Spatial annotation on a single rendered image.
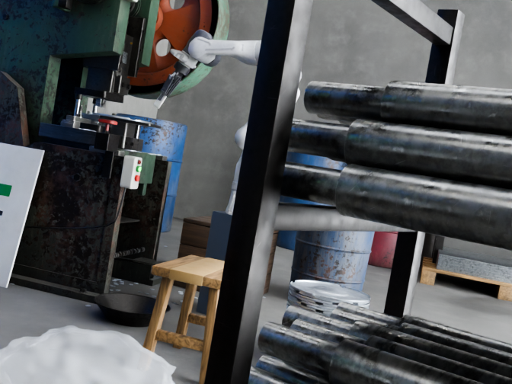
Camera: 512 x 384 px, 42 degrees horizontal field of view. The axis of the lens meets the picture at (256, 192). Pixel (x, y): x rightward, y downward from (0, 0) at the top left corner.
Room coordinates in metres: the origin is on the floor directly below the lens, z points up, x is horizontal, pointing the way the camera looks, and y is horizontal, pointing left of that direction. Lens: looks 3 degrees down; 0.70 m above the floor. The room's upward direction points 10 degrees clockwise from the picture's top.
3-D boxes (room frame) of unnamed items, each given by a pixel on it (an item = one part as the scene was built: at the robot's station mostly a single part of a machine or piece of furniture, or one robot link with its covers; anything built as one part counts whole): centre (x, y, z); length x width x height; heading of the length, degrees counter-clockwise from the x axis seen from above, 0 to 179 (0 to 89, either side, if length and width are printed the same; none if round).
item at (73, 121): (2.95, 0.83, 0.76); 0.17 x 0.06 x 0.10; 166
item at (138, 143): (3.11, 0.79, 0.68); 0.45 x 0.30 x 0.06; 166
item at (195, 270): (2.15, 0.12, 0.16); 0.34 x 0.24 x 0.34; 165
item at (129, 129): (3.07, 0.62, 0.72); 0.25 x 0.14 x 0.14; 76
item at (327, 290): (2.36, -0.32, 0.28); 0.29 x 0.29 x 0.01
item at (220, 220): (2.91, 0.05, 0.23); 0.18 x 0.18 x 0.45; 59
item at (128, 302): (2.56, 0.40, 0.04); 0.30 x 0.30 x 0.07
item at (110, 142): (2.75, 0.64, 0.62); 0.10 x 0.06 x 0.20; 166
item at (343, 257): (3.54, -0.45, 0.24); 0.42 x 0.42 x 0.48
